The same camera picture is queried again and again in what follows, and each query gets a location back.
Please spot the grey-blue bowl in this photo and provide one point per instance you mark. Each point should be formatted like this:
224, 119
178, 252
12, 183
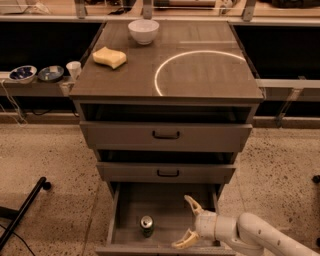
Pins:
51, 74

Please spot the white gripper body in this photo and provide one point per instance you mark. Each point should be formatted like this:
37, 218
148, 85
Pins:
204, 222

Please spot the low side shelf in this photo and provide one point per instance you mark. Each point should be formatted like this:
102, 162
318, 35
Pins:
36, 88

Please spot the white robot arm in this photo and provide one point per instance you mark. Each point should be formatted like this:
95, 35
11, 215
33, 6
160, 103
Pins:
248, 234

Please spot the grey drawer cabinet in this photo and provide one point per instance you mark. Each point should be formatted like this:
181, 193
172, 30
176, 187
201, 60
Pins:
193, 72

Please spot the middle grey drawer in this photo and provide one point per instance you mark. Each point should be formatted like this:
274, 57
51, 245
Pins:
165, 173

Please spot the blue patterned bowl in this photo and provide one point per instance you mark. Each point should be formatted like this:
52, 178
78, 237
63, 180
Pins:
23, 74

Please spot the white ceramic bowl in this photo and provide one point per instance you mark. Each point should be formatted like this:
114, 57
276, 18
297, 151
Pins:
143, 31

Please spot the grey drawer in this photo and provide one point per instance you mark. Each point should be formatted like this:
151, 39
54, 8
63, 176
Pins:
165, 173
172, 216
181, 137

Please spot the yellow sponge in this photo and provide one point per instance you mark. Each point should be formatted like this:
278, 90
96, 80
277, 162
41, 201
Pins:
109, 57

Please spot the top grey drawer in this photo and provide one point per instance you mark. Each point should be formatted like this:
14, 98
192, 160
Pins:
181, 137

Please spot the black stand leg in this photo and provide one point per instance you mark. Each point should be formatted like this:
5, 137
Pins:
15, 216

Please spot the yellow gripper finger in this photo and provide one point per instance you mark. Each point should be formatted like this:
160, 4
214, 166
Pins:
194, 205
188, 240

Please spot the green soda can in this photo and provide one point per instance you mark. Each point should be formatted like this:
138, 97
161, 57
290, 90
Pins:
147, 226

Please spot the white paper cup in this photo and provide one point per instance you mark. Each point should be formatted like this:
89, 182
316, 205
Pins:
74, 68

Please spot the bottom grey drawer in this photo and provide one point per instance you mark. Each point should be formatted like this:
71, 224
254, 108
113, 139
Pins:
172, 216

